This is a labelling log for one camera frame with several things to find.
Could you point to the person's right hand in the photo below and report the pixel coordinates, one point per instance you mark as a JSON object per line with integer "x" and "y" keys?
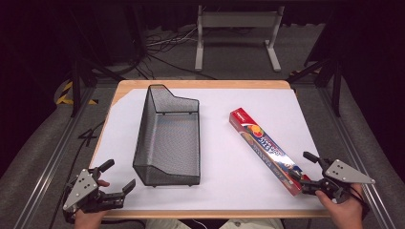
{"x": 345, "y": 214}

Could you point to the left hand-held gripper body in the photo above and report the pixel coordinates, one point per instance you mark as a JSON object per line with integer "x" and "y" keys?
{"x": 81, "y": 188}

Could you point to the white paper sheet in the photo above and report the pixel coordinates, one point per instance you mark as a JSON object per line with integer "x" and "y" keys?
{"x": 223, "y": 178}

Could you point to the yellow black hazard tape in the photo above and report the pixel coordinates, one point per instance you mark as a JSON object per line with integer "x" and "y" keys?
{"x": 65, "y": 92}

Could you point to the person's left hand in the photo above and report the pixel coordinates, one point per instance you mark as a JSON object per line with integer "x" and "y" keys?
{"x": 86, "y": 221}

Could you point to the black metal stand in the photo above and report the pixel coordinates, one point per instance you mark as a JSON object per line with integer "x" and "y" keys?
{"x": 75, "y": 86}
{"x": 336, "y": 86}

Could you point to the white metal stand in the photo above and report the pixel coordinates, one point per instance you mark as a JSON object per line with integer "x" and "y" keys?
{"x": 238, "y": 19}

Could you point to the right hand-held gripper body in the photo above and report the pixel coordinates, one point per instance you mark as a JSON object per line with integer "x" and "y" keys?
{"x": 342, "y": 174}

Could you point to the long red plastic wrap box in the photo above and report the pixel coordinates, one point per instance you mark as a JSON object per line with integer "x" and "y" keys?
{"x": 261, "y": 141}

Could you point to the aluminium floor rail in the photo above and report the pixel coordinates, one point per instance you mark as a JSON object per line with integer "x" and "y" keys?
{"x": 55, "y": 159}
{"x": 351, "y": 149}

